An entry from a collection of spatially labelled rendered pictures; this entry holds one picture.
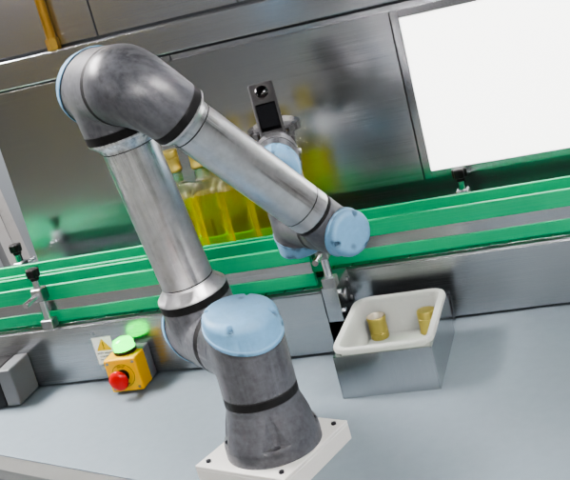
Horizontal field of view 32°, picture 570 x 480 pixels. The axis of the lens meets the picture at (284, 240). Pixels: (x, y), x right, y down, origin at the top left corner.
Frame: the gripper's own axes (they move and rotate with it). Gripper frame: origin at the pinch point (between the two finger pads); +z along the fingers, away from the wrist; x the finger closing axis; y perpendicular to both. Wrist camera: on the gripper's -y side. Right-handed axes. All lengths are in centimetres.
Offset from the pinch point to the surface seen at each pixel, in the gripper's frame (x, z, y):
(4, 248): -149, 263, 75
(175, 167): -21.5, 5.1, 5.3
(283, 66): 4.0, 11.4, -8.0
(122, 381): -40, -15, 39
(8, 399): -66, -6, 41
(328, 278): 3.3, -17.5, 27.7
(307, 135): 5.5, 11.0, 6.8
